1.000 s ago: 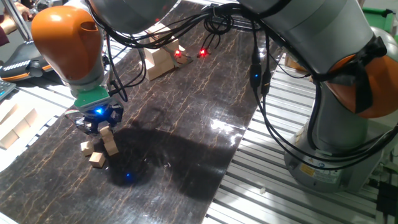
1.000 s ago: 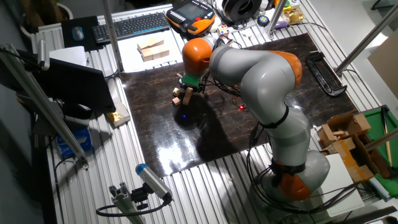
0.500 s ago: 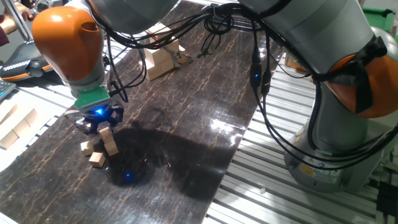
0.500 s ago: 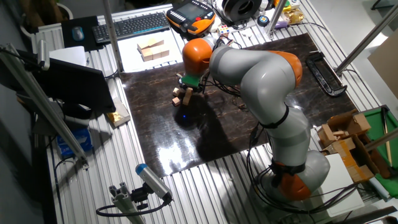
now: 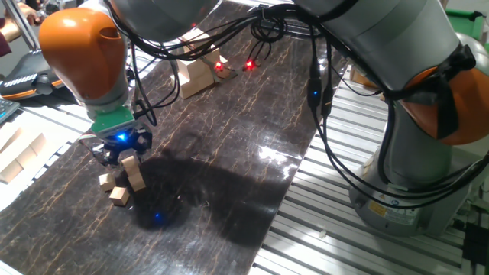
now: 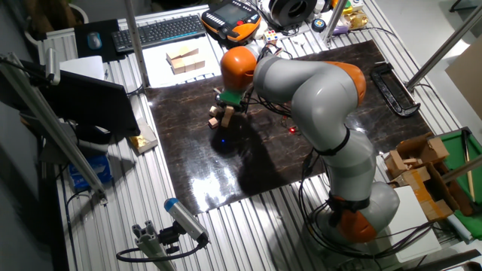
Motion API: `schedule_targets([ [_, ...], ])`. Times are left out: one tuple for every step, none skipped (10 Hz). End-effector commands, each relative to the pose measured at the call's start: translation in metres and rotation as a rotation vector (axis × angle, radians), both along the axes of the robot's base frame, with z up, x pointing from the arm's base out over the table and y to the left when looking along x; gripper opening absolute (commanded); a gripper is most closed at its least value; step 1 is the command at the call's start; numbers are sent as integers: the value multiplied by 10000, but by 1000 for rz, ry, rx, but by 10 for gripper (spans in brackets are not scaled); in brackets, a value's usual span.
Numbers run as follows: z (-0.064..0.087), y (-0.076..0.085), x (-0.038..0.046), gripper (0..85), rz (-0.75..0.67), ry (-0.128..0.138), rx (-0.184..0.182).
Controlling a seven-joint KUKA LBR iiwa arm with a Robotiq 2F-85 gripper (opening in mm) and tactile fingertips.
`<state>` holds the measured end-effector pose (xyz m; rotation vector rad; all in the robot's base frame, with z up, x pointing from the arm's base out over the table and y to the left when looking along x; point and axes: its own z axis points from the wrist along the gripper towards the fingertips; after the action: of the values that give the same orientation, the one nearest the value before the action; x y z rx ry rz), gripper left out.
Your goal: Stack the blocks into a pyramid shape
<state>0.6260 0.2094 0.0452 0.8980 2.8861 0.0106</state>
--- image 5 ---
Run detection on stacked large wooden blocks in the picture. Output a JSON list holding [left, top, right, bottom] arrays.
[[177, 28, 230, 100]]

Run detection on silver metal pole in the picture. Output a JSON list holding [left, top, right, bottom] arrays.
[[2, 0, 39, 50]]

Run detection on orange black teach pendant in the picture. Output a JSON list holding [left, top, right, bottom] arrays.
[[0, 49, 66, 101]]

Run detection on dark marble pattern mat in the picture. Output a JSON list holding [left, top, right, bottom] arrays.
[[0, 0, 345, 275]]

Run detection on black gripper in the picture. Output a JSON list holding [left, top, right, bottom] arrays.
[[97, 125, 153, 168]]

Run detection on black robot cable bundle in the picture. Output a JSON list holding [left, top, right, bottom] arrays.
[[105, 0, 489, 209]]

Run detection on small wooden cube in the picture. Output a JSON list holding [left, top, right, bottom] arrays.
[[99, 172, 117, 193], [108, 186, 131, 208], [121, 154, 141, 175], [128, 172, 147, 193]]

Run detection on large wooden block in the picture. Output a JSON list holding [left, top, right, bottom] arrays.
[[0, 125, 24, 154], [28, 132, 48, 156], [0, 158, 24, 185], [15, 144, 38, 169]]

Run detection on green gripper mount plate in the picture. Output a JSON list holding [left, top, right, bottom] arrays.
[[90, 105, 135, 134]]

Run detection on person's bare hand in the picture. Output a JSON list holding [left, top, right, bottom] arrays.
[[3, 3, 41, 28]]

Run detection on black computer keyboard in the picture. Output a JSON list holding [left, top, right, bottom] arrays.
[[0, 98, 21, 125]]

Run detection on green mini billiard table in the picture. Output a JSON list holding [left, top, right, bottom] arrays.
[[445, 8, 484, 41]]

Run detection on open cardboard box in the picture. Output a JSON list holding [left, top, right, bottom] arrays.
[[349, 66, 379, 91]]

